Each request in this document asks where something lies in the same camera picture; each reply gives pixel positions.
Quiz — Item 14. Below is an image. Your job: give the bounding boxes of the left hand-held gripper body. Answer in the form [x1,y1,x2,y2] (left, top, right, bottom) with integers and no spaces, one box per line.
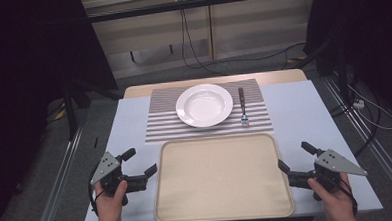
[88,149,149,208]

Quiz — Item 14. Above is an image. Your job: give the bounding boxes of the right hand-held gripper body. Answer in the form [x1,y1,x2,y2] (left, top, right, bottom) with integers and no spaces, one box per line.
[286,147,370,204]

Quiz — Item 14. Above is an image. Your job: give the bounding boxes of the person's left hand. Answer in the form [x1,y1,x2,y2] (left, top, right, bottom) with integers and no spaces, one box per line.
[93,180,131,221]

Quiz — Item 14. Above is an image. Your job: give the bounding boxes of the person's right hand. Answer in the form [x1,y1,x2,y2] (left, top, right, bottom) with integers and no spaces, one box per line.
[306,171,358,220]

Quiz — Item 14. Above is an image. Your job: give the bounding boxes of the pale blue table board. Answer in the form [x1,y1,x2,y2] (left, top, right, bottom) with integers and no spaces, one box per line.
[77,77,385,221]

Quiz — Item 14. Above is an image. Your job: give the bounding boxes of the striped grey placemat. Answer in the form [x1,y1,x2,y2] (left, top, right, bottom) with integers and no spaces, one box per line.
[142,77,275,144]

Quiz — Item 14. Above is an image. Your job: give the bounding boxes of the beige plastic tray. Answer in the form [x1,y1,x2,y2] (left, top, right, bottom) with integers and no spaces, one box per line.
[150,131,296,221]

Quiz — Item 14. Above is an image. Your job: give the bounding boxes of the black metal stand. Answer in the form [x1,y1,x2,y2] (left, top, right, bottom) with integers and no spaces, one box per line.
[61,78,124,142]
[294,38,355,110]

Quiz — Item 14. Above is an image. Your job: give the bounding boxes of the white deep plate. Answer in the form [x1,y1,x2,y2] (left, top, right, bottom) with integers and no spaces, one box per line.
[174,82,236,129]

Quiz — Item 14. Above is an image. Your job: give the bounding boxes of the black curtain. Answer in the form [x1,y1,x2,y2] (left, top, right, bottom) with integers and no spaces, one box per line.
[0,0,125,221]
[301,0,392,127]

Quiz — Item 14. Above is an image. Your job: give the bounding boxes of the light wooden cabinet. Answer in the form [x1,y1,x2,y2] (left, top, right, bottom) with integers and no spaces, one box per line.
[80,0,318,81]

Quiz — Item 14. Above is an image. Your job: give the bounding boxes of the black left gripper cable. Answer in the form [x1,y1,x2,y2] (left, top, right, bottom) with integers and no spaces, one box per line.
[86,166,107,217]

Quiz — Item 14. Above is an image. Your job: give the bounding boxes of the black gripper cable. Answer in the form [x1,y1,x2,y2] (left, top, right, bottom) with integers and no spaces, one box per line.
[86,166,107,217]
[333,175,360,218]

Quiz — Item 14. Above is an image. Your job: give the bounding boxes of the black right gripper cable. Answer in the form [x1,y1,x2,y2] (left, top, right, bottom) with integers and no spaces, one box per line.
[333,175,360,218]

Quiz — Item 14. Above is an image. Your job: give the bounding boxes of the aluminium floor rail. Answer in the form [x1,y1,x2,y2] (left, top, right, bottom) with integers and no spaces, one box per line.
[28,126,88,221]
[321,73,392,203]

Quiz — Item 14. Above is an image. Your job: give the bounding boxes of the black floor cable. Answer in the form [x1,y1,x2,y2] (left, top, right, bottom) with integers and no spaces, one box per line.
[327,81,384,159]

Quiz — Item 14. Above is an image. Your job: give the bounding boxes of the white floor cable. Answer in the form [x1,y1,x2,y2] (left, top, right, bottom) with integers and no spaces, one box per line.
[346,81,392,133]

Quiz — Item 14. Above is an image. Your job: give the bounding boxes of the fork with wooden handle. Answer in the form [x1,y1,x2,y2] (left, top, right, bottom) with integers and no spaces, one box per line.
[237,86,251,129]

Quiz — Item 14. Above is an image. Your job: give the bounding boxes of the black hanging cable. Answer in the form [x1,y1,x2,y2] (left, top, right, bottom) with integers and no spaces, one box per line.
[179,3,308,78]

